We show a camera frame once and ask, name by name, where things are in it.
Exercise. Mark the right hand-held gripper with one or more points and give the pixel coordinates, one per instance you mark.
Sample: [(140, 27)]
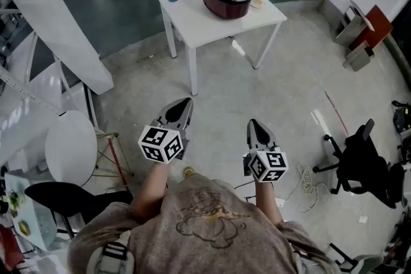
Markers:
[(268, 167)]

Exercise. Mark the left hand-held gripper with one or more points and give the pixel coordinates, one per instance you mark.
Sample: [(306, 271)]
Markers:
[(160, 144)]

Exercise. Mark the person's right forearm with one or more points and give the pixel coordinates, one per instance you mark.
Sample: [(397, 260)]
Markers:
[(268, 202)]

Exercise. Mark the person's left forearm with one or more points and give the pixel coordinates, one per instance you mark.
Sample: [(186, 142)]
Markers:
[(151, 189)]

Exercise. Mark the person's left shoe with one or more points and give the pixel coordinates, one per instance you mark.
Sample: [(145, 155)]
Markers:
[(189, 172)]

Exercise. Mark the red floor tape strip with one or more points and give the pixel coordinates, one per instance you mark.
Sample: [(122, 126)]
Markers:
[(335, 112)]

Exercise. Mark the white square table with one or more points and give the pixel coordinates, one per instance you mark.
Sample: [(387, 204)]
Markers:
[(199, 25)]

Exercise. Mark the black office chair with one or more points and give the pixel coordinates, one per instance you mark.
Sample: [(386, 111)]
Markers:
[(363, 163)]

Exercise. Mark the white round table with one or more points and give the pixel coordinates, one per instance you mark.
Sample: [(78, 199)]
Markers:
[(70, 147)]

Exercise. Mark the person's printed t-shirt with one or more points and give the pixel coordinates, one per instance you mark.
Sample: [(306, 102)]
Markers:
[(205, 234)]

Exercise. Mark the grey box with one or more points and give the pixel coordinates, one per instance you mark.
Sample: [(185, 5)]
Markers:
[(358, 59)]

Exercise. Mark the black plastic chair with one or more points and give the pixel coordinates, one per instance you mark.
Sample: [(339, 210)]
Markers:
[(70, 199)]

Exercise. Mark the clear box of yellow food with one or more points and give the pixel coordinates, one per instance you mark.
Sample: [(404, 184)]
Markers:
[(257, 2)]

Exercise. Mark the grey metal stand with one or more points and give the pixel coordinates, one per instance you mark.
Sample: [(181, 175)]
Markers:
[(348, 30)]

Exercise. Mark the black tool case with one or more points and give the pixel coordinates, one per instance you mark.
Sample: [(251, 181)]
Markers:
[(403, 118)]

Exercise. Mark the red board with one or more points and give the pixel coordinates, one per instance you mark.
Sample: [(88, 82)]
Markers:
[(377, 27)]

